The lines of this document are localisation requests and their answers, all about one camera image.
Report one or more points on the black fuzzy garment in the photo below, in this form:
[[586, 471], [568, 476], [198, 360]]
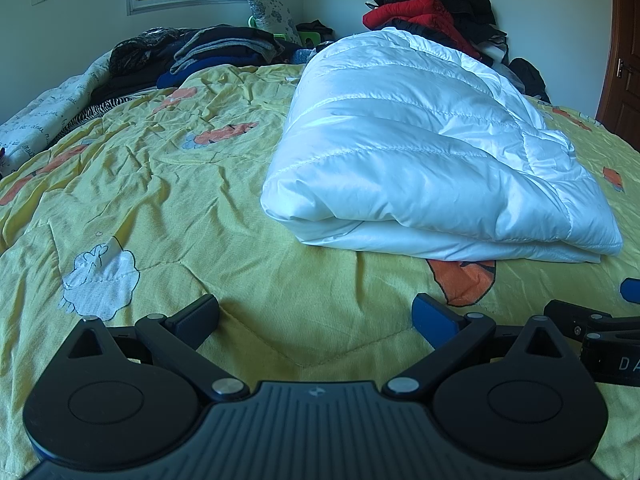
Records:
[[140, 50]]

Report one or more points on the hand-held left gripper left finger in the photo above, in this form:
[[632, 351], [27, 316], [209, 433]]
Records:
[[200, 321]]

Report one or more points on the red jacket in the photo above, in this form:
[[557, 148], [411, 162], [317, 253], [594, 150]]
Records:
[[415, 12]]

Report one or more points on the zebra striped cloth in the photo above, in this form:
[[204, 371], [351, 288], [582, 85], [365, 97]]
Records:
[[100, 112]]

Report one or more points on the navy jacket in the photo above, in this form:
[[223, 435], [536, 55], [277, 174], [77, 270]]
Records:
[[425, 29]]

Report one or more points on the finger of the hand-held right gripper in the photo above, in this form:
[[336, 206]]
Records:
[[575, 317], [631, 291]]

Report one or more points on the floral print pillow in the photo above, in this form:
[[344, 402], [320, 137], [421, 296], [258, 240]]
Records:
[[272, 17]]

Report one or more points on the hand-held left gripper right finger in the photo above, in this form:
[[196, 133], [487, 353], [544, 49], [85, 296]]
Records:
[[431, 321]]

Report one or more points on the green plastic stool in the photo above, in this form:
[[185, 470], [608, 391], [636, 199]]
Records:
[[312, 39]]

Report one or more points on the dark folded clothes pile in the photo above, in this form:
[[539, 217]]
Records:
[[230, 45]]

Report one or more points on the yellow printed blanket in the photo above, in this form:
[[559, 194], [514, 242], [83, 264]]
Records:
[[175, 200]]

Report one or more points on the black cloth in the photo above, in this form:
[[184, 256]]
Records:
[[530, 80]]

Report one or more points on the blue garment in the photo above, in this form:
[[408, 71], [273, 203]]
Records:
[[175, 77]]

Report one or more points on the white puffer jacket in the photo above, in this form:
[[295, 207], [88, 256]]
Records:
[[425, 150]]

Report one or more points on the white printed quilt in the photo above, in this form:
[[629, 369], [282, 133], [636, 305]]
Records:
[[50, 105]]

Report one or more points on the wooden door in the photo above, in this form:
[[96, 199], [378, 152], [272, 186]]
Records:
[[622, 25]]

